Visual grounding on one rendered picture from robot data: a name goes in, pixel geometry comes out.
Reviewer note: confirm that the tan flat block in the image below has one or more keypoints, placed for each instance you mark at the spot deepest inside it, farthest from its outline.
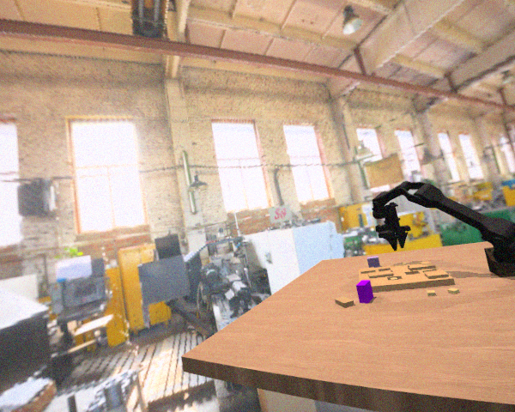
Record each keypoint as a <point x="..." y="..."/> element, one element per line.
<point x="344" y="302"/>

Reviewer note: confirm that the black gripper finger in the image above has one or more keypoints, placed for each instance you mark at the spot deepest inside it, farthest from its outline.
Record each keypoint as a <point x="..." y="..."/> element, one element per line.
<point x="401" y="237"/>
<point x="393" y="242"/>

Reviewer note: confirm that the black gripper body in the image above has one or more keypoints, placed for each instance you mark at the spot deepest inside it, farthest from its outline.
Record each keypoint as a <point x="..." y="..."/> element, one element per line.
<point x="393" y="227"/>

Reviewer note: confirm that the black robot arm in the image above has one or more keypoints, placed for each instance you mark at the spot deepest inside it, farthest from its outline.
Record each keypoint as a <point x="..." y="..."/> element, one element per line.
<point x="498" y="232"/>

